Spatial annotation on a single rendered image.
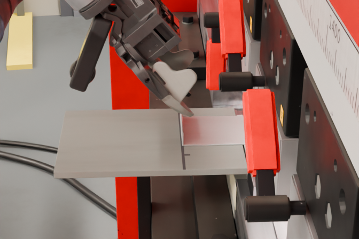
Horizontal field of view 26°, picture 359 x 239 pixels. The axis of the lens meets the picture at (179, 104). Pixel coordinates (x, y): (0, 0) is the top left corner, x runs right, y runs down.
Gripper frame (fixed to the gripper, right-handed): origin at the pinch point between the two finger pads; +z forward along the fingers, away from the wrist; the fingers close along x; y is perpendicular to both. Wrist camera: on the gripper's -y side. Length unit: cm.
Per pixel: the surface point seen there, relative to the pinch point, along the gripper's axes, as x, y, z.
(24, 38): 274, -118, 35
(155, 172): -10.5, -6.4, 1.4
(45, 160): 158, -102, 52
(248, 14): -22.7, 18.8, -13.0
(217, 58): -17.9, 12.0, -9.2
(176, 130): 0.4, -3.7, 3.2
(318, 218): -59, 19, -13
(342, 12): -59, 28, -24
